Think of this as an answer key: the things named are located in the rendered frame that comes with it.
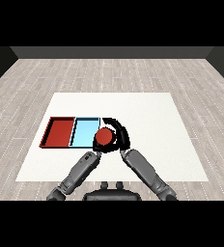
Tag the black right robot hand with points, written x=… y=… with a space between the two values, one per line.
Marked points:
x=124 y=136

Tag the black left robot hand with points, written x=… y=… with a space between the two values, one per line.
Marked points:
x=106 y=149

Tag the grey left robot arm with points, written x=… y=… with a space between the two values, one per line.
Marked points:
x=81 y=169

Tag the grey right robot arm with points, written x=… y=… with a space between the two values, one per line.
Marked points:
x=143 y=169

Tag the small red can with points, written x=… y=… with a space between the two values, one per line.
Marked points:
x=104 y=136

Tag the red shallow open box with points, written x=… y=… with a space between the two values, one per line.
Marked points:
x=59 y=133

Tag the dark grey robot body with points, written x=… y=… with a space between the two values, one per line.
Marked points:
x=112 y=194

